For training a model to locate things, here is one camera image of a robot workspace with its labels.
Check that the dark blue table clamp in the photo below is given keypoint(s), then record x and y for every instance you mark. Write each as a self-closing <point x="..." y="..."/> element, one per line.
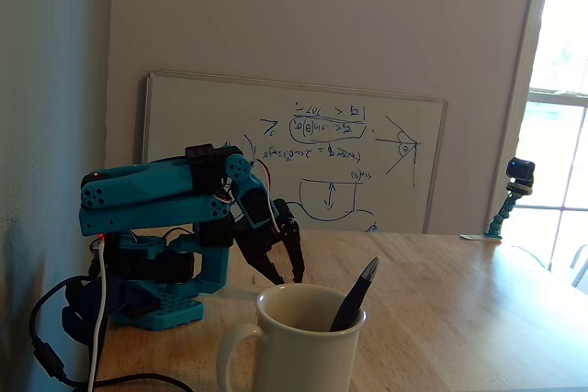
<point x="82" y="314"/>

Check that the white framed window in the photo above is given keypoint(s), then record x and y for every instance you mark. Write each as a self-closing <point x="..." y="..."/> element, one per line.
<point x="556" y="89"/>

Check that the small black action camera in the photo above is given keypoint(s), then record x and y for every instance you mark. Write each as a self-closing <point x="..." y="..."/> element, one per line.
<point x="520" y="171"/>

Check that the white ceramic mug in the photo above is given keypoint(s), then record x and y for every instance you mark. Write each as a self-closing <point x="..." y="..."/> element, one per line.
<point x="308" y="355"/>

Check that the teal flexible camera mount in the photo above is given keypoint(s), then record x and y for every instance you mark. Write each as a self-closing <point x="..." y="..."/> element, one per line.
<point x="503" y="213"/>

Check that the whiteboard with blue writing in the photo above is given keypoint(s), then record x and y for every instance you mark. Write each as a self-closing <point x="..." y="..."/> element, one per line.
<point x="206" y="112"/>

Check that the blue and black pen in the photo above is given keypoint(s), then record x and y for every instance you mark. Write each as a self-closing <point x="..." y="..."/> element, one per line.
<point x="353" y="295"/>

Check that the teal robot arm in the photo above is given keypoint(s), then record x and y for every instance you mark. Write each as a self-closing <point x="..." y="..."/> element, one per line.
<point x="147" y="185"/>

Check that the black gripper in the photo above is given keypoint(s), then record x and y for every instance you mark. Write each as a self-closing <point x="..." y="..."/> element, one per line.
<point x="257" y="245"/>

